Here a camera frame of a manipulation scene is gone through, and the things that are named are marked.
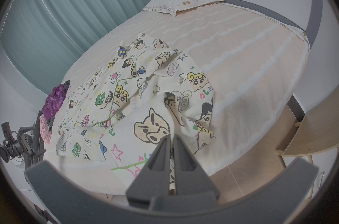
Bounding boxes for purple satin garment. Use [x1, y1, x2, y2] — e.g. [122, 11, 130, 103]
[42, 85, 67, 120]

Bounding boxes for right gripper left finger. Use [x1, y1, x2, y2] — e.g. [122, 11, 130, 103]
[126, 136, 172, 202]

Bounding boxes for white printed pyjama top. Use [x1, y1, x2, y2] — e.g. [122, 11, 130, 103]
[56, 32, 216, 195]

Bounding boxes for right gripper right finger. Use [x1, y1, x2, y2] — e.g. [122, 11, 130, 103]
[172, 134, 220, 198]

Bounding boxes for bed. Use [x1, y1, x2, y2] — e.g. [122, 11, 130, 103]
[53, 0, 323, 193]

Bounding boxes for light wooden chair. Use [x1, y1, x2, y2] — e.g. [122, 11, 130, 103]
[275, 96, 339, 165]

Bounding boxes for pink garment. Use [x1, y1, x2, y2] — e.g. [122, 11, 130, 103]
[39, 114, 53, 144]

